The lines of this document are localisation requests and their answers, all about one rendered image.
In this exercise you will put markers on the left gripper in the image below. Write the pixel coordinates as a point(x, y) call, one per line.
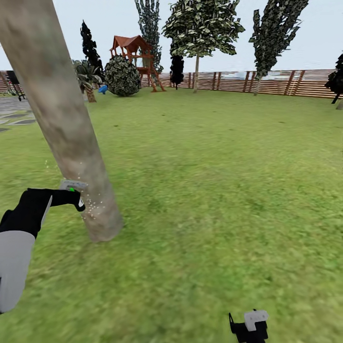
point(71, 196)

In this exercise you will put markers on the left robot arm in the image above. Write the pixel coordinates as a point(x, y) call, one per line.
point(18, 230)

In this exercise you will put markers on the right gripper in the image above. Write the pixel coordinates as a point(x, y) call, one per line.
point(245, 336)

